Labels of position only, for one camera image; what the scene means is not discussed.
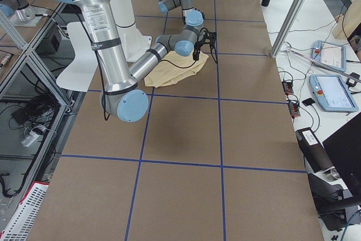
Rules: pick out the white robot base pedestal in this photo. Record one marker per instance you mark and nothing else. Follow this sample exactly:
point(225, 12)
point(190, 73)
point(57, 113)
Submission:
point(78, 75)

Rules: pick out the near teach pendant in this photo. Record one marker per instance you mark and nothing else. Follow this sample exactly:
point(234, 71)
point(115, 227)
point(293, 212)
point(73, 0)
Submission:
point(331, 93)

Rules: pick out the cream long-sleeve graphic shirt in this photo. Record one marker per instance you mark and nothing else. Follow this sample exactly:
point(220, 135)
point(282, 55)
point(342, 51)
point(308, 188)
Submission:
point(174, 68)

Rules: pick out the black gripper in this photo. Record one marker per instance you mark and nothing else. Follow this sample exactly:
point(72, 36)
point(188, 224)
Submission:
point(212, 44)

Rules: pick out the teach pendant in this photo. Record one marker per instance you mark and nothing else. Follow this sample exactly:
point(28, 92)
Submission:
point(331, 93)
point(330, 54)

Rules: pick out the white plastic basket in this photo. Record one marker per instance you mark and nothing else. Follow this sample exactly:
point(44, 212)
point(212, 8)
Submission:
point(24, 217)

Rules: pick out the black monitor stand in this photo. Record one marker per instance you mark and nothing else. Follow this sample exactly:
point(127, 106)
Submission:
point(334, 205)

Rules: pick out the black cylinder roll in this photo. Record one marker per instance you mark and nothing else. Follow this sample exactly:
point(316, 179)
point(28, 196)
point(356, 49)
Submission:
point(313, 150)

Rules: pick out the aluminium frame post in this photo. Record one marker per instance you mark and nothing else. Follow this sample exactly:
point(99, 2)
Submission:
point(286, 26)

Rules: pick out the far teach pendant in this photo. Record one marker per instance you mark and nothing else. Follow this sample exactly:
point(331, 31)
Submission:
point(330, 54)

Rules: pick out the white power strip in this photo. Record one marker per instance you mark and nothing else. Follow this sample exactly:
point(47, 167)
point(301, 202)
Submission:
point(33, 135)

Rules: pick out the wooden board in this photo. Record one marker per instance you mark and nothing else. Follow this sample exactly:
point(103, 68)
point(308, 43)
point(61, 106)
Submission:
point(347, 24)

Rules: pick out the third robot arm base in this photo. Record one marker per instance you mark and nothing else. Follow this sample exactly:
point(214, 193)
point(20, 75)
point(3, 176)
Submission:
point(21, 13)

